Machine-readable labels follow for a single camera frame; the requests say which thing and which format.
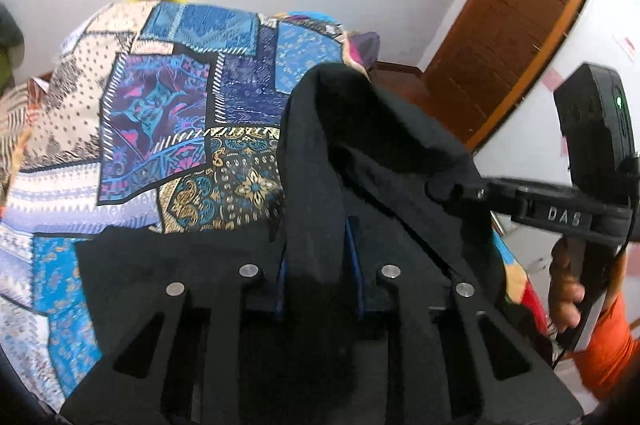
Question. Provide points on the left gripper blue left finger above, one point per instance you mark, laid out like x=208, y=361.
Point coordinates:
x=281, y=280

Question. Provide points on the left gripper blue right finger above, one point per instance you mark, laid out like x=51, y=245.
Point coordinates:
x=353, y=277

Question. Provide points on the black hooded sweatshirt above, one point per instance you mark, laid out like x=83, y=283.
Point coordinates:
x=376, y=297

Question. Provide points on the person's right hand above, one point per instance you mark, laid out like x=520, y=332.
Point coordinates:
x=565, y=290

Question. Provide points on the patchwork patterned bed quilt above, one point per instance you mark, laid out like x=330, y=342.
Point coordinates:
x=159, y=116

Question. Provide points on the brown wooden door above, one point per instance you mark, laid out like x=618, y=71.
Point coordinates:
x=488, y=60

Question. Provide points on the striped orange brown blanket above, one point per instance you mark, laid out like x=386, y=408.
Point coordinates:
x=20, y=107

